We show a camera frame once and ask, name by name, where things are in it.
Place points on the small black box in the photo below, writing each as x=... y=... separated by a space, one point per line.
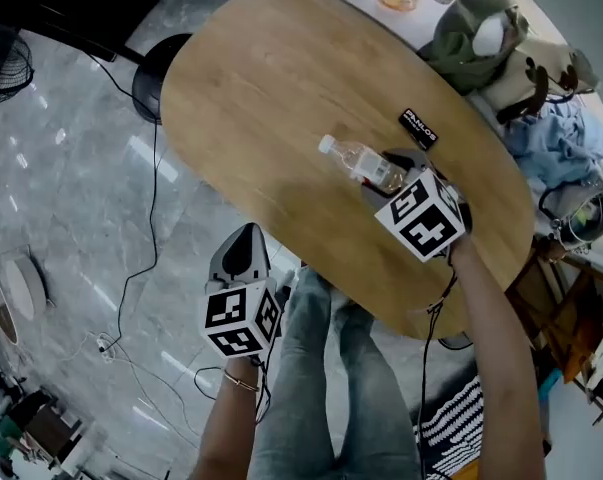
x=418 y=128

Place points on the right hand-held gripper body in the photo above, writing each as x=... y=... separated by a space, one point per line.
x=426 y=218

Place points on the olive green bag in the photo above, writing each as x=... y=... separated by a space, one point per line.
x=456 y=53

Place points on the wooden shelf rack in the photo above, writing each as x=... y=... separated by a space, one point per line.
x=571 y=318

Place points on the person's left forearm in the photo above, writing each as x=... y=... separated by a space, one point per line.
x=226 y=428

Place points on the person's right forearm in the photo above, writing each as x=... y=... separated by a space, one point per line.
x=501 y=368

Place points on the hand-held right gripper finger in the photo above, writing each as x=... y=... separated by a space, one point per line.
x=373 y=199
x=413 y=159

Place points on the black pedestal fan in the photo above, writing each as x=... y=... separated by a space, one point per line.
x=156 y=78

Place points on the white power strip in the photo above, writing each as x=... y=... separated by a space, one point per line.
x=106 y=348

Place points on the brown plush charm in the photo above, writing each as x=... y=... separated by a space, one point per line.
x=554 y=250

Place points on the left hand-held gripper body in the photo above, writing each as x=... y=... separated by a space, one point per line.
x=238 y=318

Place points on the teal bag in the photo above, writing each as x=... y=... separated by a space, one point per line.
x=551 y=382

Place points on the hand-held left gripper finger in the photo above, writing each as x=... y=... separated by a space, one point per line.
x=260 y=260
x=223 y=263

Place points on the wooden coffee table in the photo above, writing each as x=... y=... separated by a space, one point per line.
x=261 y=93

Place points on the clear plastic water bottle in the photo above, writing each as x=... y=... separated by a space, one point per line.
x=361 y=160

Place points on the light blue clothing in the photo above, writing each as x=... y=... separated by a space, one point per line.
x=556 y=143

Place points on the person's blue jeans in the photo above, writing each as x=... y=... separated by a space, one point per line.
x=331 y=393

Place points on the black cabinet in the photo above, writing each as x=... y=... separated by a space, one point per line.
x=71 y=3

